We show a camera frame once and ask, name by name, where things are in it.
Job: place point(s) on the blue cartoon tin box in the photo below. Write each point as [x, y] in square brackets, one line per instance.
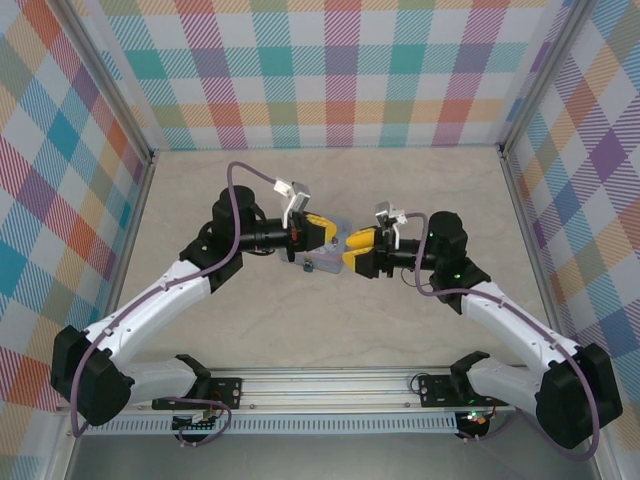
[327, 261]

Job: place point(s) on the small padlock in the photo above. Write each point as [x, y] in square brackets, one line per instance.
[308, 265]

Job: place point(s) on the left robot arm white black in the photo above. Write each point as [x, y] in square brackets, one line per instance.
[150, 305]

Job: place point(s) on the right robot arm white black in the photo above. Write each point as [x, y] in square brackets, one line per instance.
[510, 320]

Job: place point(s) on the small circuit board green light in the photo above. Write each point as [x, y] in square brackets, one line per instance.
[475, 418]

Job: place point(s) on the grey metal sheet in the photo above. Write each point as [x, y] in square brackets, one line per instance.
[325, 457]

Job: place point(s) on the small circuit board white connector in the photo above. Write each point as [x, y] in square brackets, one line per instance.
[196, 424]

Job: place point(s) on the aluminium frame side rail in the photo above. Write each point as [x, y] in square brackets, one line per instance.
[530, 235]
[132, 225]

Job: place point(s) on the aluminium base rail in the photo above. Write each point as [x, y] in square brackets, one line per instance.
[325, 387]

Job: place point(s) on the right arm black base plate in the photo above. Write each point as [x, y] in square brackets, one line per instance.
[432, 390]

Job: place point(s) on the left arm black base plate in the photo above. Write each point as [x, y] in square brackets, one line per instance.
[230, 392]

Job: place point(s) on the aluminium frame post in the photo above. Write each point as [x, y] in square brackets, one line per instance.
[107, 82]
[542, 82]

